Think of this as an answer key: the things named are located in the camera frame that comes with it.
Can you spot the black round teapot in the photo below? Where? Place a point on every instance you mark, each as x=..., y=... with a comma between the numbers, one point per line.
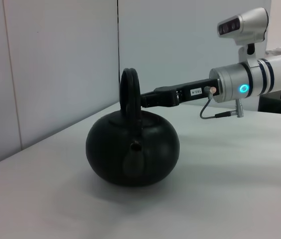
x=133, y=159

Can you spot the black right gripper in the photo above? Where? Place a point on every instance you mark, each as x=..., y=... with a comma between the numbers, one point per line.
x=195, y=90

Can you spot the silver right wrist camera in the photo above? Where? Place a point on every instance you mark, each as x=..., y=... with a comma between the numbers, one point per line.
x=247, y=25

